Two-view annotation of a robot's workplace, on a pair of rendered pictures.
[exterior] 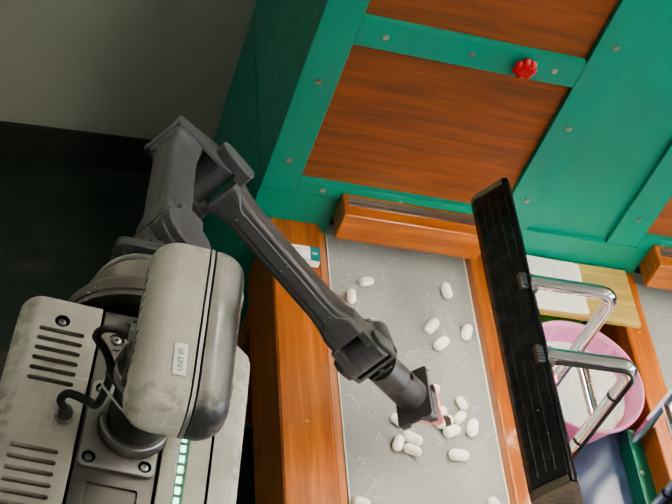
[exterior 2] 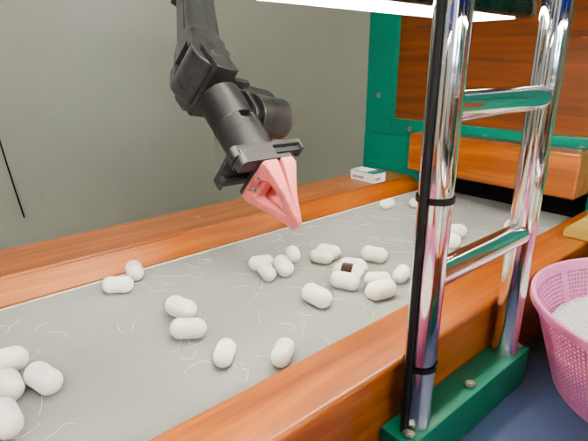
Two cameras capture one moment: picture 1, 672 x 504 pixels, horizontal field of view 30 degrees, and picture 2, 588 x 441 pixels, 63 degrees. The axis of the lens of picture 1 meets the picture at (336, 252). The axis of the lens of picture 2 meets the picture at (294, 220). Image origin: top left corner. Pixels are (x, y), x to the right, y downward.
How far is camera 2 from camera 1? 2.09 m
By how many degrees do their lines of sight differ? 63
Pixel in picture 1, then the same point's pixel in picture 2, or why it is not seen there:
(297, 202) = (394, 148)
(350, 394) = (282, 235)
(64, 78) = not seen: hidden behind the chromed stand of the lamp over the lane
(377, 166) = not seen: hidden behind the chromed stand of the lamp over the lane
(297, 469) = (128, 227)
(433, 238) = (506, 161)
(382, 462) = (222, 269)
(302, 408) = (210, 213)
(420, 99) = not seen: outside the picture
